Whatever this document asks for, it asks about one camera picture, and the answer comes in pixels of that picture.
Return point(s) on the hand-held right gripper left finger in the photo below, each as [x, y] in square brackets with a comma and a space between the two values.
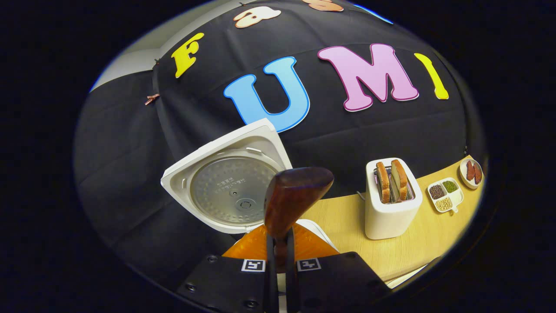
[270, 287]

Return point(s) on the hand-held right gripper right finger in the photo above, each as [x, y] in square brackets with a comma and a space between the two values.
[292, 287]

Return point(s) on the brown wooden spoon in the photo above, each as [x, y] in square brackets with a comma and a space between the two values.
[295, 191]

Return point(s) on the white rice cooker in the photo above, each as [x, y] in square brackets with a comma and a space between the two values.
[226, 191]

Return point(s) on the white toaster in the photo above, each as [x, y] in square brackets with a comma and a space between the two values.
[391, 221]

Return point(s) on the toasted bread slice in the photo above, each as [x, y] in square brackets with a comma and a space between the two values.
[383, 182]
[399, 178]

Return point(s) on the white divided grain dish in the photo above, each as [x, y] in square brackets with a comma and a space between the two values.
[457, 198]

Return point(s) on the white round plate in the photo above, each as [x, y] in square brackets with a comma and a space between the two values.
[464, 180]

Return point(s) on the red meat slice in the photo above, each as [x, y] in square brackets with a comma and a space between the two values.
[478, 174]
[470, 170]

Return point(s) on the pink cloth clip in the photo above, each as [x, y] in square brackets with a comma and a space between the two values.
[152, 99]

